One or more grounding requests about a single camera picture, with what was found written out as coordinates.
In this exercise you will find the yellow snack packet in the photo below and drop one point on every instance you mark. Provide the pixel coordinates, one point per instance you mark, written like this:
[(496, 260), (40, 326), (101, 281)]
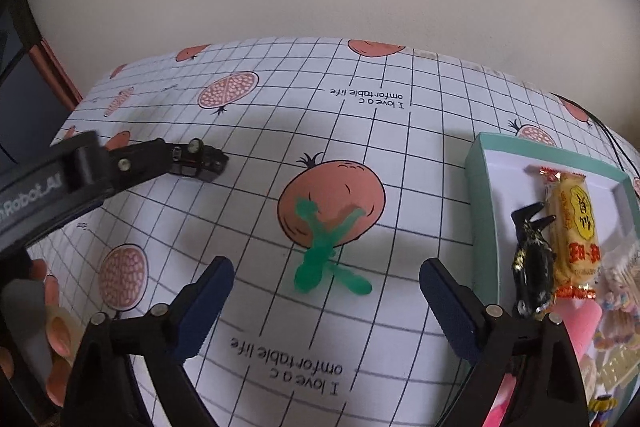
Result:
[(573, 234)]

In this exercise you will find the grid fruit print tablecloth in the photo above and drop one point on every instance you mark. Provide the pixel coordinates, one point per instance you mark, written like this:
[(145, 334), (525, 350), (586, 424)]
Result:
[(346, 171)]

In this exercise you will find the bag of cotton swabs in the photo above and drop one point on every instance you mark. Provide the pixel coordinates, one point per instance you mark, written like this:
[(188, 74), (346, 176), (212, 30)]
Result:
[(620, 266)]

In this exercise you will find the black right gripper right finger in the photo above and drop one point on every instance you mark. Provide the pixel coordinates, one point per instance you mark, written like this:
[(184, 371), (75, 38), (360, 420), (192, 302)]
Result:
[(466, 322)]

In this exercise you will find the multicolour block puzzle toy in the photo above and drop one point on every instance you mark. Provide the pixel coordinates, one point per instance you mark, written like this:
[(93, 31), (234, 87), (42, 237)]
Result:
[(601, 410)]

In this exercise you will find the pastel rainbow braided band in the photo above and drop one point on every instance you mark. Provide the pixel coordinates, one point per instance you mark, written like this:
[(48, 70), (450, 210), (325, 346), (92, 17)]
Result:
[(619, 324)]

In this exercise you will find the pink plastic toy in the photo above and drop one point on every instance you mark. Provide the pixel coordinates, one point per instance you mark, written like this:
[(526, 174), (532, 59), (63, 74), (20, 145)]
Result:
[(543, 383)]

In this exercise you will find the left human hand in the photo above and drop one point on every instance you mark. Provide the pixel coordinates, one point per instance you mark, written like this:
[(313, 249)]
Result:
[(39, 338)]

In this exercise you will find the black gold action figure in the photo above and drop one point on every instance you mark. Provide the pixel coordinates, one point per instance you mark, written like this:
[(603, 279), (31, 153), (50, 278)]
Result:
[(533, 262)]

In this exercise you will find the white plastic hair claw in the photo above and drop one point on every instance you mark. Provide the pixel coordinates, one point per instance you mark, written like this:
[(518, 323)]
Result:
[(617, 373)]

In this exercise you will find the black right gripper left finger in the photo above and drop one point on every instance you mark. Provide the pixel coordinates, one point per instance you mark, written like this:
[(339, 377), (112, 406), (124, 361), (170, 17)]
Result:
[(179, 328)]

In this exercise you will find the black toy car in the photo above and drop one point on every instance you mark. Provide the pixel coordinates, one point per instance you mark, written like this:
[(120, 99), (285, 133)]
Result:
[(197, 160)]

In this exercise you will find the green plastic cactus toy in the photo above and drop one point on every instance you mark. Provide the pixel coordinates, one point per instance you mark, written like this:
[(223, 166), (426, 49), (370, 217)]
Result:
[(318, 257)]

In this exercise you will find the dark window frame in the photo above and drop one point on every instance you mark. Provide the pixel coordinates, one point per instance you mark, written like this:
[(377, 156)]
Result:
[(37, 96)]

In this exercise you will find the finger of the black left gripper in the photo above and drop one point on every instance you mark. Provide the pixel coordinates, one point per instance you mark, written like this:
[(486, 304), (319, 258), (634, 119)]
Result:
[(135, 164)]

